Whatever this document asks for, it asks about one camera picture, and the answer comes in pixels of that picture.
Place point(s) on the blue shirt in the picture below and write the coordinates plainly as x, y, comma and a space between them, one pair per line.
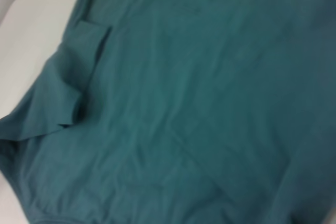
183, 103

